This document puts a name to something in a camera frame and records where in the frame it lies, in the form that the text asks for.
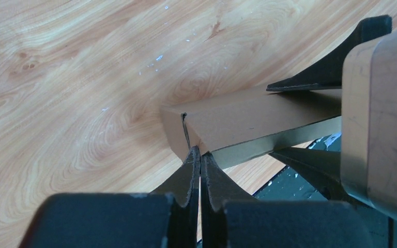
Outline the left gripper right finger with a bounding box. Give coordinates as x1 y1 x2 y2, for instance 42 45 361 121
201 153 374 247

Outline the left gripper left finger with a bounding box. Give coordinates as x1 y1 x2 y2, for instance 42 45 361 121
20 147 201 247

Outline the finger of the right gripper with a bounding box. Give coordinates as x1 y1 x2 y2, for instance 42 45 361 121
266 14 392 92
269 147 367 207

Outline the brown cardboard box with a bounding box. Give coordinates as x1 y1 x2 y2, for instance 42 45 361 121
160 31 397 219

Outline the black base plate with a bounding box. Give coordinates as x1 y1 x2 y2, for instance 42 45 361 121
254 133 397 247

